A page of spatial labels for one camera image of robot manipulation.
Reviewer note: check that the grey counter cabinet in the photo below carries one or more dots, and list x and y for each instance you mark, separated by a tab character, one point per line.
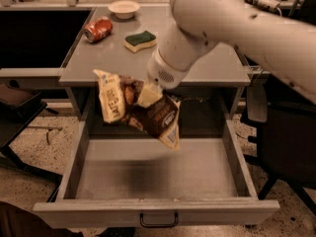
218	74

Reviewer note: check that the green yellow sponge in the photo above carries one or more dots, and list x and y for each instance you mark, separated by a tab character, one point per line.
140	41

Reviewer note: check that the white bowl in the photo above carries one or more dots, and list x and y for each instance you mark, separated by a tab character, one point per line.
124	9

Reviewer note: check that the brown yellow chip bag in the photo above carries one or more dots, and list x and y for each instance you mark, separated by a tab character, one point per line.
118	96

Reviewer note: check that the black office chair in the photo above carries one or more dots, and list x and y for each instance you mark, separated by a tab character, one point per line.
285	138

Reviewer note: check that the crushed red soda can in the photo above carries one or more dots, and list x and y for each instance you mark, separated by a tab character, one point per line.
98	29

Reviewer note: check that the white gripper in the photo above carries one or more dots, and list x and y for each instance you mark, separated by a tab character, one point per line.
163	72

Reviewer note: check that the black drawer handle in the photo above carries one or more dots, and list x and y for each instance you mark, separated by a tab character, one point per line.
159	220

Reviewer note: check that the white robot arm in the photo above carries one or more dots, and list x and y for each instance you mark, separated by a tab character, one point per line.
284	47

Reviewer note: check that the grey open drawer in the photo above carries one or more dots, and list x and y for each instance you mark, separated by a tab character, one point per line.
110	182

